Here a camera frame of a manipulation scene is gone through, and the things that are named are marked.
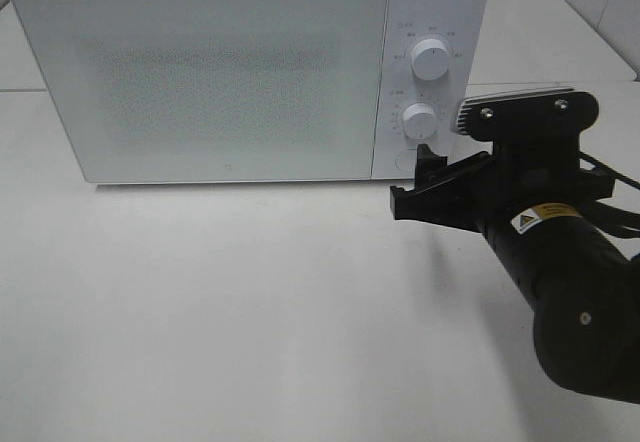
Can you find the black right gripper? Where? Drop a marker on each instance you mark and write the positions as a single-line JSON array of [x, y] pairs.
[[482, 188]]

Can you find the round white door button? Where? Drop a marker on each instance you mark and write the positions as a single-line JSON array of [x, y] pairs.
[[406, 160]]

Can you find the white control knob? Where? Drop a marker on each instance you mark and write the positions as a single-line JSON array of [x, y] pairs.
[[430, 58], [419, 121]]

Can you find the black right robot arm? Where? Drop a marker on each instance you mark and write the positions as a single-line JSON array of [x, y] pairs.
[[584, 294]]

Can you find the white microwave oven body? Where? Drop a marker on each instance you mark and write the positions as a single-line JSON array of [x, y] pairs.
[[430, 7]]

